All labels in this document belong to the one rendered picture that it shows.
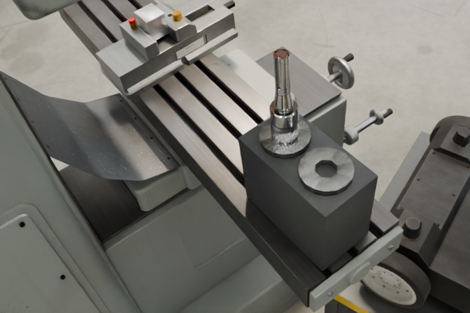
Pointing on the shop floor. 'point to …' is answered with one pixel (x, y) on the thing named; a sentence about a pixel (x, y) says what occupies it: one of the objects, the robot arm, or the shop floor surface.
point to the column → (47, 232)
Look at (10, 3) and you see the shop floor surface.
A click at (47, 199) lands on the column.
